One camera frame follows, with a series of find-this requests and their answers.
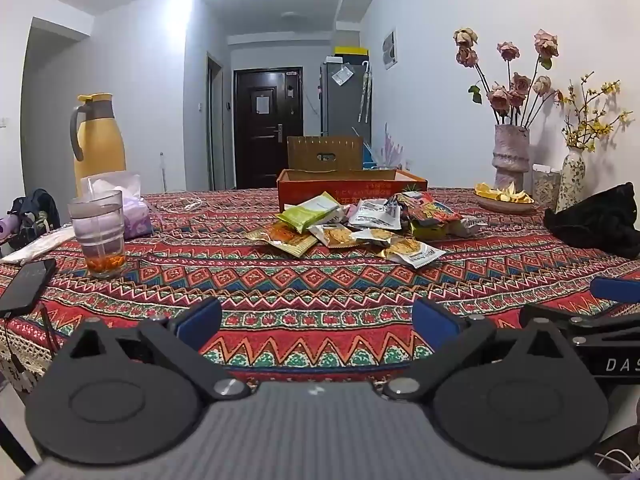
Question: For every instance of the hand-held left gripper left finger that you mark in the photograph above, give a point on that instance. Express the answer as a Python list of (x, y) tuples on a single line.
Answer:
[(200, 317)]

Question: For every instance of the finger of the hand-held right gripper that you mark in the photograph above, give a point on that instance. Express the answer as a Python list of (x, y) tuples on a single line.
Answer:
[(550, 317), (617, 290)]

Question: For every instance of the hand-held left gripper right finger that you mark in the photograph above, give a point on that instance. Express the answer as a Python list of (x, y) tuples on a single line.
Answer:
[(435, 322)]

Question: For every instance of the pile of snack packets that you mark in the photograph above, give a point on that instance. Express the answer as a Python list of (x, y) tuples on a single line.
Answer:
[(370, 222)]

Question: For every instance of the red cardboard box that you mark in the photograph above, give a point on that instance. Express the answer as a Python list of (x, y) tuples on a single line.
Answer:
[(310, 190)]

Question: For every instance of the black cloth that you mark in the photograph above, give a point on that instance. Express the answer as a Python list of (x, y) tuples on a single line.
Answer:
[(600, 220)]

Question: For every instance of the red patterned tablecloth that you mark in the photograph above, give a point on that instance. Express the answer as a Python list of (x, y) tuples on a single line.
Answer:
[(320, 282)]

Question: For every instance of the purple tissue pack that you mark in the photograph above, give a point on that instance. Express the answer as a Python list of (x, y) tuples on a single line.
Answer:
[(136, 212)]

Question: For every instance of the glass storage jar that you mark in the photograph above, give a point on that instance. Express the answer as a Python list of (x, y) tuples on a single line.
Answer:
[(545, 187)]

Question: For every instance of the clear drinking glass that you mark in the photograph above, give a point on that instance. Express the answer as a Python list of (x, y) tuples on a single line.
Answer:
[(97, 230)]

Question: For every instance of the yellow flower branches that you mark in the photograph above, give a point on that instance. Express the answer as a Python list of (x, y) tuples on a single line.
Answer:
[(590, 120)]

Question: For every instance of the white plastic bag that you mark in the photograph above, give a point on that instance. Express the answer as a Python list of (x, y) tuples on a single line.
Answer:
[(40, 247)]

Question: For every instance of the black smartphone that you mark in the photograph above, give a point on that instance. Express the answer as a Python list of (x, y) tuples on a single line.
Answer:
[(25, 285)]

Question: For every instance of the dark backpack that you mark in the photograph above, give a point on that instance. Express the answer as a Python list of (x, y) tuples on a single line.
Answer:
[(42, 207)]

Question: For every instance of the grey side door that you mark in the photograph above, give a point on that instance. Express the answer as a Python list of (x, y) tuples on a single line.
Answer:
[(216, 125)]

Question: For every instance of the dark entrance door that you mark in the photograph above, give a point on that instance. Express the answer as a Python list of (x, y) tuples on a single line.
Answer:
[(265, 135)]

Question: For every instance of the yellow thermos jug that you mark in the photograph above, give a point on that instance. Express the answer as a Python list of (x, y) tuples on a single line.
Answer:
[(100, 150)]

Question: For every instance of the purple roll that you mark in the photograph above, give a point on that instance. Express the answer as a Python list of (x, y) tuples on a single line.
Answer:
[(4, 229)]

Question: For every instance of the dried pink roses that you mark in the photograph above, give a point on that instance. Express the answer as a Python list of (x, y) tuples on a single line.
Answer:
[(515, 87)]

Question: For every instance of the grey refrigerator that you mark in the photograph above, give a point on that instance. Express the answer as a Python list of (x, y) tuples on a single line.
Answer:
[(340, 110)]

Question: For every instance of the hanging folded umbrella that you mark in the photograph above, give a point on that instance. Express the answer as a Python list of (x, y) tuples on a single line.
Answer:
[(365, 95)]

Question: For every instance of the clear bag on refrigerator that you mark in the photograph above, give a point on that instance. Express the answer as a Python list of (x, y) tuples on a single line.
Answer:
[(342, 76)]

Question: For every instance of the yellow box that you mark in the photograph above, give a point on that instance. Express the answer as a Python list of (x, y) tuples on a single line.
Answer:
[(350, 54)]

